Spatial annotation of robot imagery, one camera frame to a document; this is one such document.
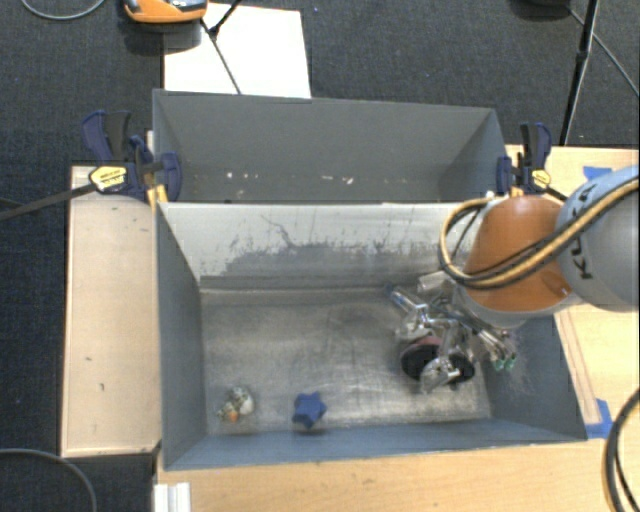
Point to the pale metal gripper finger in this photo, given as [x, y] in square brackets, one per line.
[440, 374]
[407, 300]

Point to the black and red-brown round disc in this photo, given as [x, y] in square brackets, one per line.
[415, 362]

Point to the grey metal bin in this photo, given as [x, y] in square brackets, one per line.
[310, 345]

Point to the blue star-shaped toy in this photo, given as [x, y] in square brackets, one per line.
[309, 410]

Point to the white green orange toy animal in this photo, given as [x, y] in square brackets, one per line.
[237, 404]

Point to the pale wood flat board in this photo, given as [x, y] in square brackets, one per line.
[110, 320]

